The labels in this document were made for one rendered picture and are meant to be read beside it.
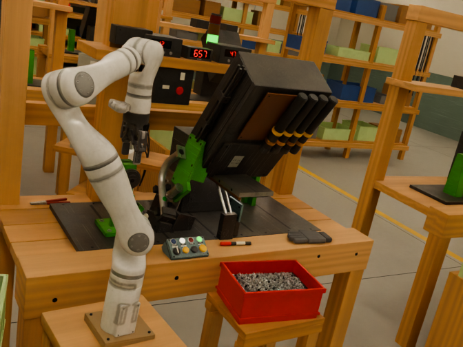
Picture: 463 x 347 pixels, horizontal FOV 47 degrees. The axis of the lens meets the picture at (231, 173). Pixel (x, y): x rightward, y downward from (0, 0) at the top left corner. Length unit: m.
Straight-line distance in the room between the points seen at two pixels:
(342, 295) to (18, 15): 1.78
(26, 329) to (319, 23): 1.86
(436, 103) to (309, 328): 10.99
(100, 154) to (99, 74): 0.19
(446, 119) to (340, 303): 10.15
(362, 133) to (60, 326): 6.97
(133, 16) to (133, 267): 1.11
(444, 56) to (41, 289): 11.62
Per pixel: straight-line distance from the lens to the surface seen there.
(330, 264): 2.37
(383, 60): 8.08
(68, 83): 1.25
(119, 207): 1.36
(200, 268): 1.96
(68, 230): 2.03
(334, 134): 7.79
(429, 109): 12.79
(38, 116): 2.27
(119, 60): 1.40
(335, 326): 2.63
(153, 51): 1.49
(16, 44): 2.11
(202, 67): 2.24
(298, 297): 1.85
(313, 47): 2.71
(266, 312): 1.82
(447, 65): 12.66
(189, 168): 2.06
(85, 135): 1.32
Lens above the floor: 1.76
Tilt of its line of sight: 17 degrees down
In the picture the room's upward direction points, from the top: 11 degrees clockwise
